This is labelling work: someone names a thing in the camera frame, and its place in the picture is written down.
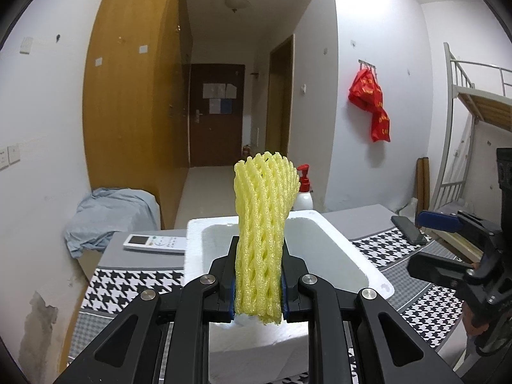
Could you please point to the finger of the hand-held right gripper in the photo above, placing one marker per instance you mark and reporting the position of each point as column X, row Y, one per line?
column 438, row 220
column 436, row 268

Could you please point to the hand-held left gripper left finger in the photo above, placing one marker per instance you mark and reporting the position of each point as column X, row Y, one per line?
column 222, row 288

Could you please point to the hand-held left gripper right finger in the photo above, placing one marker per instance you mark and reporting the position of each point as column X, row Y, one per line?
column 294, row 292

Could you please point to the white foam box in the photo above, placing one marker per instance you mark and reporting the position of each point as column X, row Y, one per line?
column 332, row 248

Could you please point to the yellow foam net sleeve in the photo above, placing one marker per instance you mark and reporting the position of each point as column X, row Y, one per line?
column 260, row 228

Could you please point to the person's right hand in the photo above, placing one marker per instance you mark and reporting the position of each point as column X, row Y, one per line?
column 472, row 320

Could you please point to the black smartphone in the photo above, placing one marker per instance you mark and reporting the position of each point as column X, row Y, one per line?
column 410, row 230

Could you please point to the brown wooden pole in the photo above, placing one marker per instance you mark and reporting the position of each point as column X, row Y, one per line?
column 426, row 178
column 420, row 180

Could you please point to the white remote control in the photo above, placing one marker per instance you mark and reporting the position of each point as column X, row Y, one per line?
column 154, row 243

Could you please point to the white pump bottle red cap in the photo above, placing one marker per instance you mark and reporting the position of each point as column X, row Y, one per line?
column 304, row 198

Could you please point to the houndstooth tablecloth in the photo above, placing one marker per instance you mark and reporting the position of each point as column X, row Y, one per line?
column 120, row 284

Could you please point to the red printed plastic bag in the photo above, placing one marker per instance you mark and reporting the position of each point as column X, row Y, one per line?
column 366, row 90
column 380, row 126

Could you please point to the white metal bunk bed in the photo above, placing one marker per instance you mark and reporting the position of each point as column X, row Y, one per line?
column 480, row 106

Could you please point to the light blue cloth pile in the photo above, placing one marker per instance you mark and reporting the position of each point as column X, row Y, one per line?
column 112, row 216

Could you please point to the red fire extinguisher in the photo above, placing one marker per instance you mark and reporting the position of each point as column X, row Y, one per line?
column 246, row 150

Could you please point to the dark brown entrance door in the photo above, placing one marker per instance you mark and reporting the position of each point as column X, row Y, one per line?
column 216, row 136

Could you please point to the small white paper notice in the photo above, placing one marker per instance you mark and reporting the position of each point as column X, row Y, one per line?
column 214, row 106

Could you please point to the blue paper notice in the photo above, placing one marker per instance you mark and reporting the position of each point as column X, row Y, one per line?
column 226, row 106

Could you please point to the light wooden side door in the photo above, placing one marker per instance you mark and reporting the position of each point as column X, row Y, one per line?
column 280, row 100

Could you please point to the wide white paper notice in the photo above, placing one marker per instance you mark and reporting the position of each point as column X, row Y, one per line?
column 214, row 91

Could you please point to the narrow white paper notice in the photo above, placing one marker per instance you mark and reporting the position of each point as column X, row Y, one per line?
column 230, row 91

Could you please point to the wooden wardrobe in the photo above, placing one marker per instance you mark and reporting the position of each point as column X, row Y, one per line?
column 128, row 108

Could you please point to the round ceiling lamp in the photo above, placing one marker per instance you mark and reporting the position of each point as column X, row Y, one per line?
column 236, row 3

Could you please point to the metal wall hook rack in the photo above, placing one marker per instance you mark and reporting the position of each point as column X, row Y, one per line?
column 367, row 63

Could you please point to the white wall socket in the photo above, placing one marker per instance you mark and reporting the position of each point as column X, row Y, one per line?
column 14, row 154
column 3, row 158

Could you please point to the white wall switch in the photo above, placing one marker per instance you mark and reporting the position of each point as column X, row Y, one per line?
column 26, row 44

